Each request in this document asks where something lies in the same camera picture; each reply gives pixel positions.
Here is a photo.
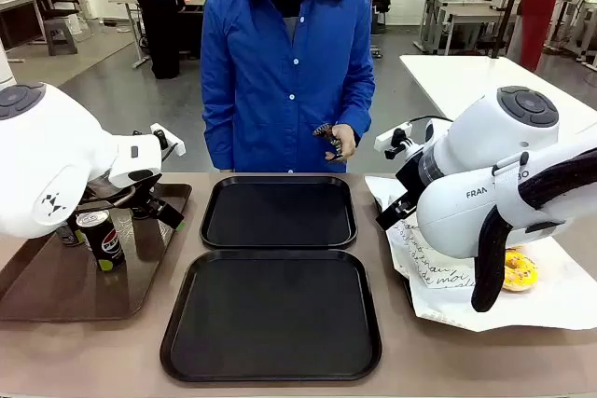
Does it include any black plastic tray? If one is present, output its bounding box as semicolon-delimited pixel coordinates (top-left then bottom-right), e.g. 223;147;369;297
199;175;358;251
160;249;383;383

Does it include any brown plastic tray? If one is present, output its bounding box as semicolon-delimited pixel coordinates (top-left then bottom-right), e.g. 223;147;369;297
0;182;193;323

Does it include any grey workbench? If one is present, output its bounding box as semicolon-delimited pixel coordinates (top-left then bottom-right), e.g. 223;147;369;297
417;0;520;57

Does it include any person's left forearm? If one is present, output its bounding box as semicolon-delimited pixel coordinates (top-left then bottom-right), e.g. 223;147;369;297
333;69;377;144

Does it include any black tripod pole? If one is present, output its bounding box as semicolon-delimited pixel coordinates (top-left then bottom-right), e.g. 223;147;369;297
489;0;534;60

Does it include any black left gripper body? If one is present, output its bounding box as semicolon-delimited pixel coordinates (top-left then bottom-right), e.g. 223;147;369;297
87;169;163;218

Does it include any yellow glazed donut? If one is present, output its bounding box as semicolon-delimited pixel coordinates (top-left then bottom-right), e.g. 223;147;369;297
501;247;540;294

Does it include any black camera cable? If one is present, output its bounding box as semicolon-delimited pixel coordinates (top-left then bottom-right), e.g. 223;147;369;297
408;114;454;128

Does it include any person in red dress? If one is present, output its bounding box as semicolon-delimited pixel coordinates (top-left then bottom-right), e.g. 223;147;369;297
496;0;567;73

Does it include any white desk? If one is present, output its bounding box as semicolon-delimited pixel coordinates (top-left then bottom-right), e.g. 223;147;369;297
0;0;55;52

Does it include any person's left hand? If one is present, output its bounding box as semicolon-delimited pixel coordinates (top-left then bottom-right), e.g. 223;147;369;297
327;123;361;162

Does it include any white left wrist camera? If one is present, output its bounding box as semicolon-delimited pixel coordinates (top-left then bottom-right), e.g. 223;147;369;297
132;122;187;159

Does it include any metal-legged grey table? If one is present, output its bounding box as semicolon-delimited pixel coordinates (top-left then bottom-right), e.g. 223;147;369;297
107;0;151;70

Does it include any blue button shirt torso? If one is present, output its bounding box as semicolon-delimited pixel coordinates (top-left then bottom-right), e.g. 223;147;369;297
200;0;377;174

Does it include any white table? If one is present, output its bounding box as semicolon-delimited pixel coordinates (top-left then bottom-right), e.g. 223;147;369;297
399;53;597;139

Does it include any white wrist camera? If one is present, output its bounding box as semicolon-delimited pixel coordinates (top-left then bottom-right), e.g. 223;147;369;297
374;120;415;160
132;122;187;159

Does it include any person in black clothes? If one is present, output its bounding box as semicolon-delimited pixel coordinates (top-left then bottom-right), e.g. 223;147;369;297
120;0;187;80

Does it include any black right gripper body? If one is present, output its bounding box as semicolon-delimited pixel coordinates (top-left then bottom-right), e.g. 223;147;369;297
394;155;424;201

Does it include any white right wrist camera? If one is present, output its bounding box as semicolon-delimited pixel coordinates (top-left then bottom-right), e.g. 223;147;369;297
374;120;415;160

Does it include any white script-printed paper sheet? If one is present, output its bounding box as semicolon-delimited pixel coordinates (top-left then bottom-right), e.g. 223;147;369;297
364;175;597;333

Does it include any black cable sleeve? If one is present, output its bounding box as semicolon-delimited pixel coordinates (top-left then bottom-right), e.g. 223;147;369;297
469;146;597;314

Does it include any person's right forearm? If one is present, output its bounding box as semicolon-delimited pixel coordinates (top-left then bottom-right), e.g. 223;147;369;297
201;89;238;172

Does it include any black brown claw clip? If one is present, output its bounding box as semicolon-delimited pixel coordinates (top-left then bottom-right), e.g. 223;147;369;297
312;123;347;162

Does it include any black Pepsi can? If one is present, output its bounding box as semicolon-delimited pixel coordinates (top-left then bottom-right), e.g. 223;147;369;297
76;209;127;273

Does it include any black tray under paper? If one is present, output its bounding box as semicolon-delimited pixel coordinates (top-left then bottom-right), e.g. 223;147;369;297
372;195;417;313

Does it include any desk with black frame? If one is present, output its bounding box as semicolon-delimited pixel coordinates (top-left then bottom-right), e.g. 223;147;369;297
544;0;597;64

